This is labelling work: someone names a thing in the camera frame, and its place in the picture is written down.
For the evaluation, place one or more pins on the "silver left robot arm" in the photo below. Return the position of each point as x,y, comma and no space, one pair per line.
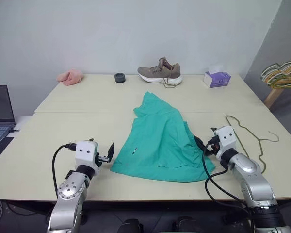
69,194

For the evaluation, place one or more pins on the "dark rounded shape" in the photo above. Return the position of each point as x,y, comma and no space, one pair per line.
186,224
131,225

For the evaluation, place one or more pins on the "pink plush cloth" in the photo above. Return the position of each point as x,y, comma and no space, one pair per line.
70,77

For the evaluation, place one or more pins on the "black round dish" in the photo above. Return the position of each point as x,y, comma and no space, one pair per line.
120,78

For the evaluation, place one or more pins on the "green shorts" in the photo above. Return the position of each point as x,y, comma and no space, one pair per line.
157,138

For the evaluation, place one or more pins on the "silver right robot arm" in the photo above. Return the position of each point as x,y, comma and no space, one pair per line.
254,177

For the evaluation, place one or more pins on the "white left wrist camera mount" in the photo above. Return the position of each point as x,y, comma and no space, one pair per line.
86,151

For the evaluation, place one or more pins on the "wooden clothes rack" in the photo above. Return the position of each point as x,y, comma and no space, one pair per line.
272,95

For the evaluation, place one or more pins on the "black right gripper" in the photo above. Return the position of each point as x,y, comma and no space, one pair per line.
211,140

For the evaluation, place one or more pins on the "taupe sneaker with white sole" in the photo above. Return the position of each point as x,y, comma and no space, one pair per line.
160,71

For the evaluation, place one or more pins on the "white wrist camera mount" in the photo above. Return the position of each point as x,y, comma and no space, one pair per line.
86,151
225,139

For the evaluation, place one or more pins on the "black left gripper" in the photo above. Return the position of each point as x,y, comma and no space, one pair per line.
104,159

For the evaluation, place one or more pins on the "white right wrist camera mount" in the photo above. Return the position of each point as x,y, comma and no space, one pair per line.
225,139

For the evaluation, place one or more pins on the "dark laptop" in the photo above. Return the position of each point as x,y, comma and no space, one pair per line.
0,106

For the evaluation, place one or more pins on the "purple tissue box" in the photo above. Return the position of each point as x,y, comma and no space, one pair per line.
217,80

